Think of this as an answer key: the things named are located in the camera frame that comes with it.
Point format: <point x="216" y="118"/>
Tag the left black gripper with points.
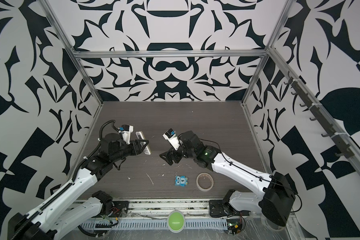
<point x="136" y="149"/>

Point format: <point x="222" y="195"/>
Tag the white remote control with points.
<point x="144" y="143"/>

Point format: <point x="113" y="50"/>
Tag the green push button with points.
<point x="176" y="221"/>

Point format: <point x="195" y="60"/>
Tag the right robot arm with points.
<point x="274" y="196"/>

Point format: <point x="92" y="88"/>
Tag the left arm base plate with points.
<point x="118" y="209"/>

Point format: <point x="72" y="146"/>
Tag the blue owl figure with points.
<point x="181" y="181"/>

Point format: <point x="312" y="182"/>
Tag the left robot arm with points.
<point x="50" y="220"/>

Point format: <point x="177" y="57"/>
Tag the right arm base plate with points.
<point x="221" y="208"/>

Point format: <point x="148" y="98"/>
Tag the slotted cable duct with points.
<point x="127" y="225"/>

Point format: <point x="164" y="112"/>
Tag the small circuit board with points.
<point x="234" y="228"/>

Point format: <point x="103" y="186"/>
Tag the aluminium frame rail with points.
<point x="168" y="54"/>

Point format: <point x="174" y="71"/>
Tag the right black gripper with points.
<point x="170" y="158"/>

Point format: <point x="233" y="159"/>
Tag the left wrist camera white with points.
<point x="126" y="131"/>

